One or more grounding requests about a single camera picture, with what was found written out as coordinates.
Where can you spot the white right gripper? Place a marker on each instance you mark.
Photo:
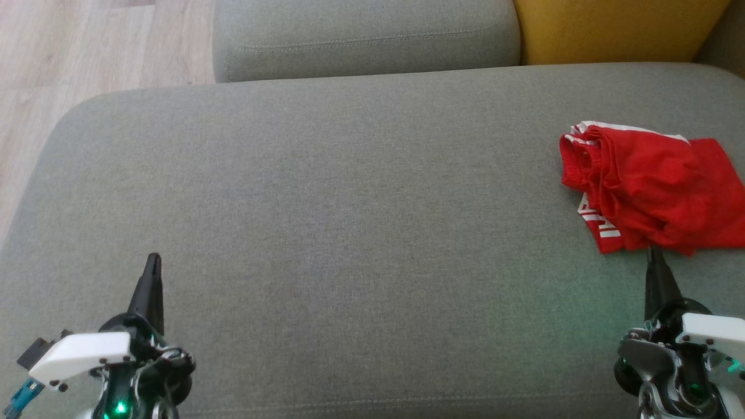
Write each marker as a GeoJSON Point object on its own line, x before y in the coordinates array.
{"type": "Point", "coordinates": [710, 340]}

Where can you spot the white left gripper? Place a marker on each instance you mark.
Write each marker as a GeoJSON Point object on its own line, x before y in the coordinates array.
{"type": "Point", "coordinates": [81, 355]}

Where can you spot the grey upholstered sofa panel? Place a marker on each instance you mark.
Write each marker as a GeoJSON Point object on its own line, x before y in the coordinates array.
{"type": "Point", "coordinates": [724, 35]}

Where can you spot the yellow sofa backrest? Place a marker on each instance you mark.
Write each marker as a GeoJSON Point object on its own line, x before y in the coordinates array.
{"type": "Point", "coordinates": [617, 29]}

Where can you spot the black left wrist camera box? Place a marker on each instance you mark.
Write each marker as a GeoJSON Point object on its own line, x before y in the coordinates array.
{"type": "Point", "coordinates": [35, 352]}

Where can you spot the red shorts white stripe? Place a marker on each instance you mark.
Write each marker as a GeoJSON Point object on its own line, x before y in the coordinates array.
{"type": "Point", "coordinates": [657, 180]}

